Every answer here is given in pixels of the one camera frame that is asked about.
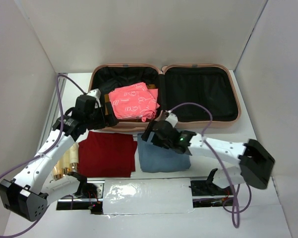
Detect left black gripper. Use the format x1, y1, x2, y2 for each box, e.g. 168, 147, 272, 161
85, 102, 119, 131

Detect mustard brown garment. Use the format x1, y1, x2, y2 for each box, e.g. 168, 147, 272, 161
103, 83, 157, 122

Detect grey blue garment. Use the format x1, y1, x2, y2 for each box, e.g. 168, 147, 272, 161
137, 133, 191, 173

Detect coral pink patterned garment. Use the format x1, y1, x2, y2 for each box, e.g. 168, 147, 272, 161
108, 82, 161, 122

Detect dark red garment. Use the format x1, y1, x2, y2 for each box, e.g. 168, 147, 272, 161
78, 132, 137, 178

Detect gold cosmetic bottles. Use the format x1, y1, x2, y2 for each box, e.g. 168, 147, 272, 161
68, 143, 79, 172

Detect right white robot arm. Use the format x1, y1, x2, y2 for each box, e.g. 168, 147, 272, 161
141, 113, 275, 194

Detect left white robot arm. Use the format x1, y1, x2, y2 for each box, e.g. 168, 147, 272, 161
0, 89, 114, 222

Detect pink open suitcase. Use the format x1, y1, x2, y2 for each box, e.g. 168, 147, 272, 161
89, 63, 241, 129

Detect aluminium rail frame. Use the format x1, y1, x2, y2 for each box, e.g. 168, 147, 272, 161
29, 72, 68, 181

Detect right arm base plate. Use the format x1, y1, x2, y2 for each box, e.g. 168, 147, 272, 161
189, 180, 234, 208

